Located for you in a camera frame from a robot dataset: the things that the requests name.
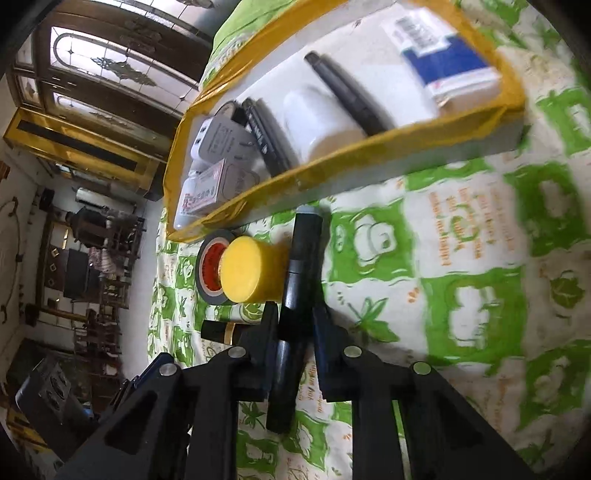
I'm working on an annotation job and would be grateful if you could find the white plastic bottle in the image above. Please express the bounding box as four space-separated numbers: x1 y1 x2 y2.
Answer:
283 85 368 163

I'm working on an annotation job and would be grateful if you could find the blue and white box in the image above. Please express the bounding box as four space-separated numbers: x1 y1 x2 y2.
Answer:
381 4 504 114

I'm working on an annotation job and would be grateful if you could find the black tape roll red core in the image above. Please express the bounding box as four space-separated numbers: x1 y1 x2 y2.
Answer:
195 228 238 308

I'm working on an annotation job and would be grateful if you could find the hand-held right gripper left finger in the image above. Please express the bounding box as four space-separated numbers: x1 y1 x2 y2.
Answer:
55 302 280 480

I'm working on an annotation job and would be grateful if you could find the wooden stained glass door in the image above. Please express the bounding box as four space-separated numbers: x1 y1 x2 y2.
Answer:
11 0 215 121

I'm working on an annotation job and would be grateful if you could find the wooden chair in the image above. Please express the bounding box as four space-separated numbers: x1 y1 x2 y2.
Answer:
69 205 146 280

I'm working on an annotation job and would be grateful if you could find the black marker blue-grey end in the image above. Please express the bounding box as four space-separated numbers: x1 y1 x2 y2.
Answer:
265 205 324 435

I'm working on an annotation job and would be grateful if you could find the green printed blanket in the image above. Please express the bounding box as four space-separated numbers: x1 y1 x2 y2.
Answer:
148 0 591 480

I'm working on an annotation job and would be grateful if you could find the large black tape roll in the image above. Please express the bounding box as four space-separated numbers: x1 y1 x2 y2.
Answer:
241 98 298 178

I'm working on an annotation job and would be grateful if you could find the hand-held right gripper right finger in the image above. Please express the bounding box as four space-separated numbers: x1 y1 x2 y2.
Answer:
311 305 536 480

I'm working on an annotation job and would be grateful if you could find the small white charger adapter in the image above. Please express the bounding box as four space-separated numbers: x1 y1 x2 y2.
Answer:
188 114 256 168

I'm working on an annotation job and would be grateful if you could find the black pen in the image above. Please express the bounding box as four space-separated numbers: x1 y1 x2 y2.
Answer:
304 50 395 137

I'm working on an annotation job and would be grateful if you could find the yellow round sponge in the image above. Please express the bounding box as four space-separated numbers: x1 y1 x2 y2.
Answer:
217 235 289 305

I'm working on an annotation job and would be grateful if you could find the small grey pink-print box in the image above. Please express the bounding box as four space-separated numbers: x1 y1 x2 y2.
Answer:
177 158 243 228

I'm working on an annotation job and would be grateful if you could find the yellow framed cabinet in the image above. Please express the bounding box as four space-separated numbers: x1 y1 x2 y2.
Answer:
4 107 168 200

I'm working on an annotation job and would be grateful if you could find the yellow-edged white tray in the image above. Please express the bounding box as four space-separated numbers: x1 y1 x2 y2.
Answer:
164 0 527 243

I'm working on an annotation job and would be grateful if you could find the black lipstick gold band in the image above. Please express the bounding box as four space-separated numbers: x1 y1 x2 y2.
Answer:
201 318 259 347

